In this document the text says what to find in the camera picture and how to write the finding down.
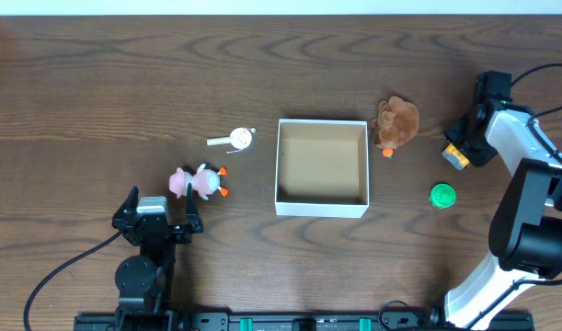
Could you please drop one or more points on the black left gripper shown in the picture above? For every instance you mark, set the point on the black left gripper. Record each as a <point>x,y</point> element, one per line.
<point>154,228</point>

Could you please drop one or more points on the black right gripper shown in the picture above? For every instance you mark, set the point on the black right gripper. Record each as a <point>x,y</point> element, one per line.
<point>474,144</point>

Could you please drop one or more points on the yellow grey toy truck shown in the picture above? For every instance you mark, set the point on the yellow grey toy truck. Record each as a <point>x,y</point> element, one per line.
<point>455,157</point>

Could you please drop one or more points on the pink white pig figurine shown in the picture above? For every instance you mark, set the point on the pink white pig figurine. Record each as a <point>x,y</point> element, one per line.
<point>204,182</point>

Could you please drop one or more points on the green round toy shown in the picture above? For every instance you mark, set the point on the green round toy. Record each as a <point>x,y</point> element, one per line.
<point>442,196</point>

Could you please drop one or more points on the brown plush toy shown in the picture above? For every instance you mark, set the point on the brown plush toy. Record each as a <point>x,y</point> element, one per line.
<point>397,122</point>

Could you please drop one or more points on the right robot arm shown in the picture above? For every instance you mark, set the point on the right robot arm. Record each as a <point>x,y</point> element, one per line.
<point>525,234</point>

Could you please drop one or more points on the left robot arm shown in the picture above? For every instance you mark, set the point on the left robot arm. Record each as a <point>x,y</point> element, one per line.
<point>145,280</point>

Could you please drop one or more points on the wooden pig rattle drum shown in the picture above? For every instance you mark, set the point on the wooden pig rattle drum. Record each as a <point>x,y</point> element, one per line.
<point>239,138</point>

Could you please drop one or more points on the white cardboard box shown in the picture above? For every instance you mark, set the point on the white cardboard box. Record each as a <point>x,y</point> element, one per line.
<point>322,168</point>

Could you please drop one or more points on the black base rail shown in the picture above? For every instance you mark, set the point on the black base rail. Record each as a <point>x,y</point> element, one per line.
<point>255,322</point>

